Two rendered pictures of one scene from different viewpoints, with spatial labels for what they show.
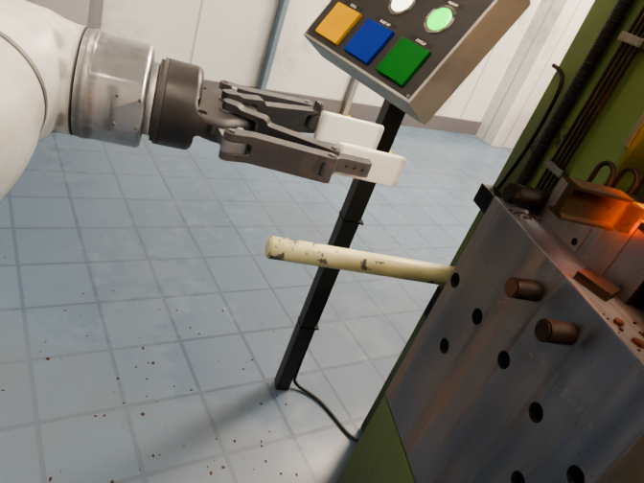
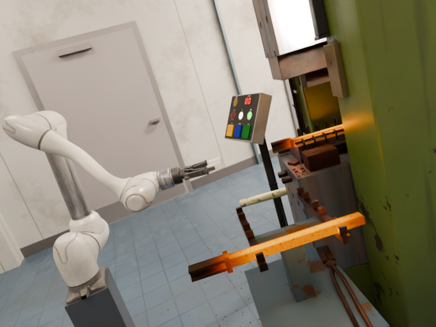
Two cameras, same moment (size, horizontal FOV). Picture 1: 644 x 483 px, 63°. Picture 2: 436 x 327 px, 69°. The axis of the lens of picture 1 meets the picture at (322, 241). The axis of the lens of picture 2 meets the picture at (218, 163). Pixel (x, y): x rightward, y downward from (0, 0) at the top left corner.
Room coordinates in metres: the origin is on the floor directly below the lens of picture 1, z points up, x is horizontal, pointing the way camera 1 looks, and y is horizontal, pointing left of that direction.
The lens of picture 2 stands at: (-0.72, -0.59, 1.38)
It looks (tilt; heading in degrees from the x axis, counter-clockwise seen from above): 16 degrees down; 25
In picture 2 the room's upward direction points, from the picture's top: 17 degrees counter-clockwise
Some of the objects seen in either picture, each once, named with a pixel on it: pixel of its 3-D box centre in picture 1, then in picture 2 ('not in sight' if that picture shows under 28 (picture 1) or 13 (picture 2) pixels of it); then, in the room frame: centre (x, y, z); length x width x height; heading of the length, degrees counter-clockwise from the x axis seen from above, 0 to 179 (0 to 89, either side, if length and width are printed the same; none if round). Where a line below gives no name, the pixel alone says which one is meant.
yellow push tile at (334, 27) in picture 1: (338, 24); (230, 130); (1.13, 0.12, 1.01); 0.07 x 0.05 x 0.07; 47
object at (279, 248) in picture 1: (370, 263); (276, 193); (0.95, -0.11, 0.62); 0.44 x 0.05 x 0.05; 112
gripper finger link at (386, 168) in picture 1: (367, 164); (215, 167); (0.47, -0.01, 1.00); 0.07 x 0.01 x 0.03; 112
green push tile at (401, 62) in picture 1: (403, 62); (246, 132); (0.99, -0.02, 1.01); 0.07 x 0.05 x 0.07; 47
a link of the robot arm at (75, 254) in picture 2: not in sight; (74, 255); (0.21, 0.70, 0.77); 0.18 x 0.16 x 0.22; 20
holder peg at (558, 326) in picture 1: (556, 332); (286, 180); (0.53, -0.29, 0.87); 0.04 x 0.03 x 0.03; 112
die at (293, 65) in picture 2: not in sight; (323, 53); (0.74, -0.52, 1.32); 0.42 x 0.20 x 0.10; 112
